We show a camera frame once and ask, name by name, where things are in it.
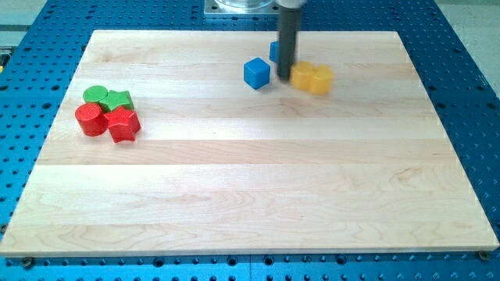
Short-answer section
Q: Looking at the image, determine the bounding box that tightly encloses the blue cube block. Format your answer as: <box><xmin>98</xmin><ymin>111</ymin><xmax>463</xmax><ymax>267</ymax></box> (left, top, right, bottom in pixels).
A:
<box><xmin>243</xmin><ymin>57</ymin><xmax>270</xmax><ymax>90</ymax></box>

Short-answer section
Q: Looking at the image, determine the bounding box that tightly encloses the light wooden board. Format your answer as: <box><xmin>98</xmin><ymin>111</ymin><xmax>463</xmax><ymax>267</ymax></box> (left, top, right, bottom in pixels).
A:
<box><xmin>1</xmin><ymin>30</ymin><xmax>498</xmax><ymax>257</ymax></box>

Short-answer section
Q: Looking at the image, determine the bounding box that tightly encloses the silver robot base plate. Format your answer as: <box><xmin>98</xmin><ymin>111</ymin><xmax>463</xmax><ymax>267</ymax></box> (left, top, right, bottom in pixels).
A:
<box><xmin>204</xmin><ymin>0</ymin><xmax>279</xmax><ymax>16</ymax></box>

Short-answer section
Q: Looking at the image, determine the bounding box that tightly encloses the green cylinder block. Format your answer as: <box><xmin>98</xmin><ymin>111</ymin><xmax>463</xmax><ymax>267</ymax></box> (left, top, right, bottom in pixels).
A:
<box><xmin>83</xmin><ymin>85</ymin><xmax>109</xmax><ymax>103</ymax></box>

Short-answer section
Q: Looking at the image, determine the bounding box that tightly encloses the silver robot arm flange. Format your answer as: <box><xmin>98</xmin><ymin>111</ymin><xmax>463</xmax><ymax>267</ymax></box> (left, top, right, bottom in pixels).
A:
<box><xmin>276</xmin><ymin>0</ymin><xmax>307</xmax><ymax>9</ymax></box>

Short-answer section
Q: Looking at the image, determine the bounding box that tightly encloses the red cylinder block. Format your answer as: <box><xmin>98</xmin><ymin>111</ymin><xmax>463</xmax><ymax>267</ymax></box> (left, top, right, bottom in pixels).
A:
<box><xmin>75</xmin><ymin>102</ymin><xmax>108</xmax><ymax>137</ymax></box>

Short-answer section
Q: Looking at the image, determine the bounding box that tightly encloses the yellow round block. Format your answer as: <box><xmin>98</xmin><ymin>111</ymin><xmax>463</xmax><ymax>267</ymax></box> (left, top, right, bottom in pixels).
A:
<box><xmin>309</xmin><ymin>65</ymin><xmax>334</xmax><ymax>94</ymax></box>
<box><xmin>290</xmin><ymin>61</ymin><xmax>314</xmax><ymax>91</ymax></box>

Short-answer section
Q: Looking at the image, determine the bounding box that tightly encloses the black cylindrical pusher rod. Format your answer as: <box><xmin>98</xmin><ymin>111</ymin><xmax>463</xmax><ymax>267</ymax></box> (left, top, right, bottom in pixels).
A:
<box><xmin>277</xmin><ymin>5</ymin><xmax>302</xmax><ymax>80</ymax></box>

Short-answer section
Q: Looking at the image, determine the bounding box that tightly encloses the blue block behind rod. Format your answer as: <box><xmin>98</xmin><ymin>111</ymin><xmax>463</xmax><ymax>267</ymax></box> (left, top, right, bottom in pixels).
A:
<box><xmin>269</xmin><ymin>41</ymin><xmax>279</xmax><ymax>62</ymax></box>

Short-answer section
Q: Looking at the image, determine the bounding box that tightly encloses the green star block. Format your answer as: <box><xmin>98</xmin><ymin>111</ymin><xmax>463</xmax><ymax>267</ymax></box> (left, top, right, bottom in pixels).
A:
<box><xmin>98</xmin><ymin>90</ymin><xmax>134</xmax><ymax>112</ymax></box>

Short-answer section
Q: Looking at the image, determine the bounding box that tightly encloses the red star block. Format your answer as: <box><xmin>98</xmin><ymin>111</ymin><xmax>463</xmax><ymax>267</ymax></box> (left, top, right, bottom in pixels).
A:
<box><xmin>104</xmin><ymin>106</ymin><xmax>141</xmax><ymax>143</ymax></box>

